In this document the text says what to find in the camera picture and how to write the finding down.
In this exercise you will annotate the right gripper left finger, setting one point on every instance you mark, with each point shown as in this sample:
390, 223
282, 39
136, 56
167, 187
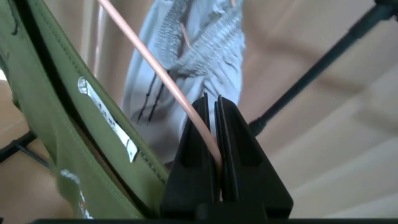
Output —
189, 174

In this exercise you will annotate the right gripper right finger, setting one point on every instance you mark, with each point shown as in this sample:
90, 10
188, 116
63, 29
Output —
248, 174

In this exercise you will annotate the green garment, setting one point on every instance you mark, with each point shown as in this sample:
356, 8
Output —
40, 109

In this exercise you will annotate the black clothes rack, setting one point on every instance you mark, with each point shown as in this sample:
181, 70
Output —
311, 74

